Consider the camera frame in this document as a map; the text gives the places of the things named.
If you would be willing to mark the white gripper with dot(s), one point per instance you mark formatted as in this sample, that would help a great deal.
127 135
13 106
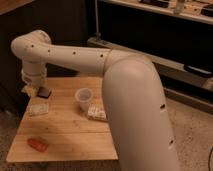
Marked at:
32 83

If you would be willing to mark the black device on ledge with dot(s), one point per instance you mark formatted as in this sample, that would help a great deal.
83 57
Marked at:
198 72

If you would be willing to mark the dark shelf unit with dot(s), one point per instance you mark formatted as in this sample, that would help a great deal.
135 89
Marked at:
170 42

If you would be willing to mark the metal pole stand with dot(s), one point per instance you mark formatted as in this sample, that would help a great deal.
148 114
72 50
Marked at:
97 33

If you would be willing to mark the white clear packet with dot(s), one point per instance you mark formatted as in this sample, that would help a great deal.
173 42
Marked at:
39 109

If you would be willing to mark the orange red toy carrot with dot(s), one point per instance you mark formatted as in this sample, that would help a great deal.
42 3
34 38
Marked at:
37 144

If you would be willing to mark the white patterned box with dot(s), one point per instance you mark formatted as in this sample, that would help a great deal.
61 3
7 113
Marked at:
96 113

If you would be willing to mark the wooden table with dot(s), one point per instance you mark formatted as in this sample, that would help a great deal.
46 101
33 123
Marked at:
68 133

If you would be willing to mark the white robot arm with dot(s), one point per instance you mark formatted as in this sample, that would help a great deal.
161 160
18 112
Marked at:
132 94

